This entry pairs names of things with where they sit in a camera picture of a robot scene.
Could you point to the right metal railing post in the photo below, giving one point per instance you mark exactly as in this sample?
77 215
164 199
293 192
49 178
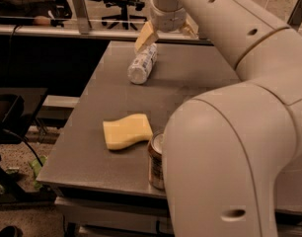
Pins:
295 19

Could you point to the clear plastic water bottle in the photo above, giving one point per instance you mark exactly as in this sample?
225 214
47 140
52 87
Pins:
142 65

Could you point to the metal railing post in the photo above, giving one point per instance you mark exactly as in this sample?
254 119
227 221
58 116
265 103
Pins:
295 19
84 25

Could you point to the open soda can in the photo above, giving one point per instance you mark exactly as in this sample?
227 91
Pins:
155 170

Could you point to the white cabinet under table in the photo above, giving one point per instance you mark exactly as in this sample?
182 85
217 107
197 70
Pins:
124 215

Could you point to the black office chair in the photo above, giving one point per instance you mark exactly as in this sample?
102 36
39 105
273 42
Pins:
123 18

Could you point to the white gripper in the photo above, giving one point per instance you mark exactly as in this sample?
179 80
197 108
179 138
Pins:
168 20

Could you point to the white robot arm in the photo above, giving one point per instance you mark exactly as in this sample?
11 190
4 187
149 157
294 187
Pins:
224 149

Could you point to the left metal railing post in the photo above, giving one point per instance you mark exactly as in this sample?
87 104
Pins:
84 25

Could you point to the green crumpled wrapper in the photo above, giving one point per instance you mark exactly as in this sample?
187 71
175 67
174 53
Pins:
36 167

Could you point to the yellow sponge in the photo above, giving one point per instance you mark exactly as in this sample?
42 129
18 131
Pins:
124 132

